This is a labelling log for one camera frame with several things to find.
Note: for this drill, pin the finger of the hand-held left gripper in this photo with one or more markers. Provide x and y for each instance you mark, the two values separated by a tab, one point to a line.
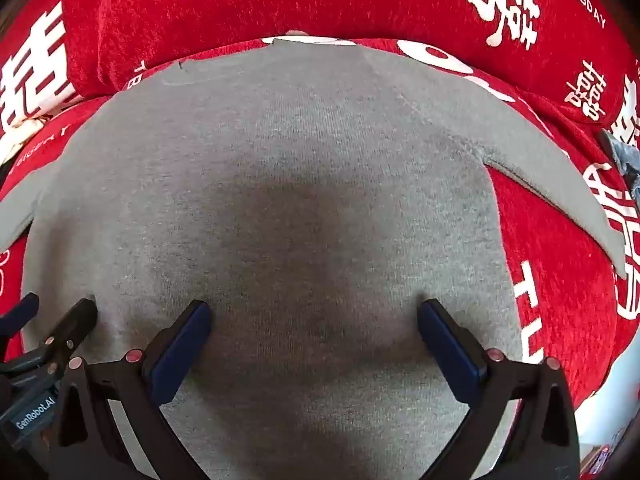
75	325
22	310

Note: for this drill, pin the small grey long-sleeve top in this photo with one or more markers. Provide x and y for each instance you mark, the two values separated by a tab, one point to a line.
300	160

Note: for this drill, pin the red bedspread with white characters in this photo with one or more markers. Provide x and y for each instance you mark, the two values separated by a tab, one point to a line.
350	0

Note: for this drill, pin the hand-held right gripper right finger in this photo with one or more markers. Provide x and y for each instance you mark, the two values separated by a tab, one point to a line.
445	345

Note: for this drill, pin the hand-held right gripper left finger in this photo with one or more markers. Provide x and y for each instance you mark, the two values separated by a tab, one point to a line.
185	345

